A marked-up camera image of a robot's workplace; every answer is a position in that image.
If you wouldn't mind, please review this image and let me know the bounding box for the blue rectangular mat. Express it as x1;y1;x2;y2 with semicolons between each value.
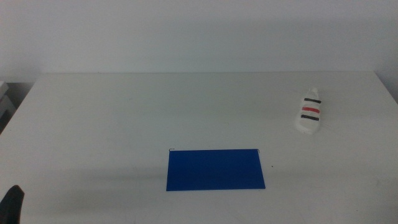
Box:
165;148;266;192

